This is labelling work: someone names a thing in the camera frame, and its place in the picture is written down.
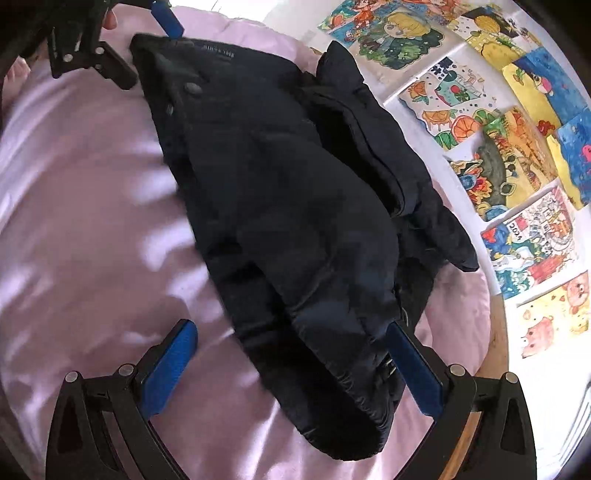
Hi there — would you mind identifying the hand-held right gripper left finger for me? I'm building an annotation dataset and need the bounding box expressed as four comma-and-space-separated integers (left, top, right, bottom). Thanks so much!
46, 318, 199, 480

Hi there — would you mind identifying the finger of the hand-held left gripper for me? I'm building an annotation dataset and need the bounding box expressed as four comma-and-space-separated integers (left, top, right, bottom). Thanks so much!
48, 39, 139, 90
151, 0, 186, 40

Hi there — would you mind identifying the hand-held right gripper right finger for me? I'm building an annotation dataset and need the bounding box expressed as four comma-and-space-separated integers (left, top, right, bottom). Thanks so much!
388, 322, 539, 480

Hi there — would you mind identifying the black padded jacket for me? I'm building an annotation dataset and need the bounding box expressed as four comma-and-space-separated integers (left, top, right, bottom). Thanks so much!
129, 33, 480, 462

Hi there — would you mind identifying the pink blanket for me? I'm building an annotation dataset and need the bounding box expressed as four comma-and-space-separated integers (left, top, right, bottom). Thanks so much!
0, 4, 497, 480

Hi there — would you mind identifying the wooden bed frame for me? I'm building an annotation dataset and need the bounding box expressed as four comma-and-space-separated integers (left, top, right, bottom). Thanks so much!
455, 295, 509, 455

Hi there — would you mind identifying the group of colourful wall drawings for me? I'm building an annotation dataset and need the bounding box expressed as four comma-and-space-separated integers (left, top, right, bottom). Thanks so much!
316, 0, 591, 361

